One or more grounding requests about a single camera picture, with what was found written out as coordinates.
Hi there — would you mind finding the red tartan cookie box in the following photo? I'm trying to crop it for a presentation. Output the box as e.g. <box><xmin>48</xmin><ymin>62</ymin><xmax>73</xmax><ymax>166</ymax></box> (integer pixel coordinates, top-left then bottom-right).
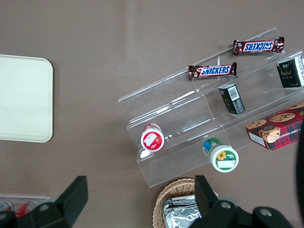
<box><xmin>245</xmin><ymin>101</ymin><xmax>304</xmax><ymax>152</ymax></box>

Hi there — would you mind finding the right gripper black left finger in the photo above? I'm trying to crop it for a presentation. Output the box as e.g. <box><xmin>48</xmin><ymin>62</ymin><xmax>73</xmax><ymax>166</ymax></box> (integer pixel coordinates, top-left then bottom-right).
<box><xmin>16</xmin><ymin>175</ymin><xmax>89</xmax><ymax>228</ymax></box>

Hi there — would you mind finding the beige plastic tray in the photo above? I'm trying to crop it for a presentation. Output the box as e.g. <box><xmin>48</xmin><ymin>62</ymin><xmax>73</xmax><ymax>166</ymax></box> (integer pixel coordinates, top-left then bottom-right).
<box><xmin>0</xmin><ymin>54</ymin><xmax>54</xmax><ymax>143</ymax></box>

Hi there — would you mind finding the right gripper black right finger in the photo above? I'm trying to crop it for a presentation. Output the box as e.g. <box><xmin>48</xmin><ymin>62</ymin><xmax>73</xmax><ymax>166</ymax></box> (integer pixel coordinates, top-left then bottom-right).
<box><xmin>190</xmin><ymin>175</ymin><xmax>253</xmax><ymax>228</ymax></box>

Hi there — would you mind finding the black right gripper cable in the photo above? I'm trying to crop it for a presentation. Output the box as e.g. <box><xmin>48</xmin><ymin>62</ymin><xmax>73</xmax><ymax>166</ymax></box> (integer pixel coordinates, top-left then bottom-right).
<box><xmin>294</xmin><ymin>134</ymin><xmax>304</xmax><ymax>228</ymax></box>

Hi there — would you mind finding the clear acrylic step display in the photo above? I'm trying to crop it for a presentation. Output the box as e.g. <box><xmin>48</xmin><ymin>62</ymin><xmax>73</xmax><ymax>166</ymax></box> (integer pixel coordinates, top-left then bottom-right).
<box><xmin>117</xmin><ymin>27</ymin><xmax>304</xmax><ymax>189</ymax></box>

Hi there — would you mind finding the light wicker basket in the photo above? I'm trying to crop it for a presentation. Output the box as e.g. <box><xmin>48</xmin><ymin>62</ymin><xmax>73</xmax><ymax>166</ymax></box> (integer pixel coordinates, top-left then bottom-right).
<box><xmin>153</xmin><ymin>178</ymin><xmax>219</xmax><ymax>228</ymax></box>

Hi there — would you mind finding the snickers bar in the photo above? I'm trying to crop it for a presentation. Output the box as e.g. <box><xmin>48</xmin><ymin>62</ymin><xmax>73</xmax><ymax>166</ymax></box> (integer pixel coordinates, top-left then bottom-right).
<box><xmin>232</xmin><ymin>36</ymin><xmax>285</xmax><ymax>57</ymax></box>
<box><xmin>188</xmin><ymin>62</ymin><xmax>238</xmax><ymax>81</ymax></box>

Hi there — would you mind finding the silver foil pack stack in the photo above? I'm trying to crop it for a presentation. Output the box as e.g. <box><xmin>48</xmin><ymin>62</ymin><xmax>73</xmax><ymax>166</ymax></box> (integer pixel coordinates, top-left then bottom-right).
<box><xmin>161</xmin><ymin>194</ymin><xmax>203</xmax><ymax>228</ymax></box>

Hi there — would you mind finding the clear acrylic bottle rack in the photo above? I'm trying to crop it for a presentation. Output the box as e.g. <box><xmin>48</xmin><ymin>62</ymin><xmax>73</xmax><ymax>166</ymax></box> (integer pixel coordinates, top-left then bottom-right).
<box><xmin>0</xmin><ymin>194</ymin><xmax>51</xmax><ymax>216</ymax></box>

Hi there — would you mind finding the small black carton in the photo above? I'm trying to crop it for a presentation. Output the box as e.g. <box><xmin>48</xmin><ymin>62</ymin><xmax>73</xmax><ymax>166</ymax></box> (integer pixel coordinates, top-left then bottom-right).
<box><xmin>276</xmin><ymin>55</ymin><xmax>304</xmax><ymax>89</ymax></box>
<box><xmin>218</xmin><ymin>83</ymin><xmax>246</xmax><ymax>115</ymax></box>

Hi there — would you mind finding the red lid cup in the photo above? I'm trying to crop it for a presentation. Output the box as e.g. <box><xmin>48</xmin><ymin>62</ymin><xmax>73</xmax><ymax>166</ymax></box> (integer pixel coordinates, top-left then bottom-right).
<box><xmin>140</xmin><ymin>123</ymin><xmax>168</xmax><ymax>152</ymax></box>

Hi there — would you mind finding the green lid cup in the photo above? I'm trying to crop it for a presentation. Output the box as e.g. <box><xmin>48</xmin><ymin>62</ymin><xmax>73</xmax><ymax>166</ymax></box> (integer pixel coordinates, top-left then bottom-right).
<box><xmin>202</xmin><ymin>137</ymin><xmax>240</xmax><ymax>173</ymax></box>

